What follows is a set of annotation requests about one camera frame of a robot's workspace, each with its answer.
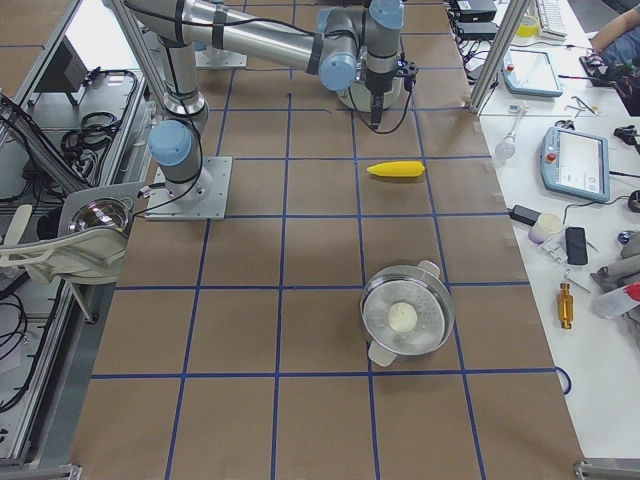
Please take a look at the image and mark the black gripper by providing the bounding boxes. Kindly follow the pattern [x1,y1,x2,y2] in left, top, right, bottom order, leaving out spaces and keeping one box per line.
[370,58,417,126]

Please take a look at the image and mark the yellow corn cob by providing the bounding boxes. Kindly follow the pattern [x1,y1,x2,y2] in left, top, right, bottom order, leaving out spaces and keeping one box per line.
[366,160,425,178]

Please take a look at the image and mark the glass pot lid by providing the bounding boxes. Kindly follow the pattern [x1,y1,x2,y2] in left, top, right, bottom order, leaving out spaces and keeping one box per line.
[360,264,456,357]

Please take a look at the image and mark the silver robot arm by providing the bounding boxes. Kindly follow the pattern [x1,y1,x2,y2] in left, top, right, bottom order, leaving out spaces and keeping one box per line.
[108,1,417,131]
[149,37,208,202]

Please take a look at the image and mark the pale green steel pot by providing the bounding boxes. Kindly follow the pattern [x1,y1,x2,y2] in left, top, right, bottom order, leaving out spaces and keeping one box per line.
[359,259,457,370]

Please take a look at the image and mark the blue teach pendant far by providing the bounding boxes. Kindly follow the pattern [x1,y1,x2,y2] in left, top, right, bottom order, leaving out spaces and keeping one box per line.
[501,49,563,98]

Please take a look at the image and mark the blue teach pendant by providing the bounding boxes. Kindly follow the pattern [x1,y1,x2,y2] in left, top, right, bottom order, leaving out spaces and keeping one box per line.
[501,49,563,98]
[540,127,610,203]

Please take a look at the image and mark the yellow tape roll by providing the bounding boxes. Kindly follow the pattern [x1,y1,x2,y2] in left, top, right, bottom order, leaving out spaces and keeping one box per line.
[516,15,539,38]

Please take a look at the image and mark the black power adapter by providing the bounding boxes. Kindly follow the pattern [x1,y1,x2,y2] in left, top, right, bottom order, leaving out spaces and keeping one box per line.
[509,204,541,226]

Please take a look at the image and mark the blue teach pendant near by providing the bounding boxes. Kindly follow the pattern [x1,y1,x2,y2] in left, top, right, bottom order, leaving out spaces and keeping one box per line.
[540,127,610,203]

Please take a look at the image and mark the black smartphone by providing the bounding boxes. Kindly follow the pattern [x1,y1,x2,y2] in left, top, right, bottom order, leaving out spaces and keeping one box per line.
[565,227,588,266]

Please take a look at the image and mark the gold brass fitting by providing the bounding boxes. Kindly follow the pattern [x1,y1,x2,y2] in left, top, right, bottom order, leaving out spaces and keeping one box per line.
[556,282,574,330]

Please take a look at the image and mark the grey chair with bowl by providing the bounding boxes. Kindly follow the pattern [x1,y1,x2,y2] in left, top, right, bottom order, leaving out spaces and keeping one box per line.
[1,181,143,285]

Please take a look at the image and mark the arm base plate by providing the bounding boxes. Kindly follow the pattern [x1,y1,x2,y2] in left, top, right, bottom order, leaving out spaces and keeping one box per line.
[195,47,247,70]
[144,156,233,221]

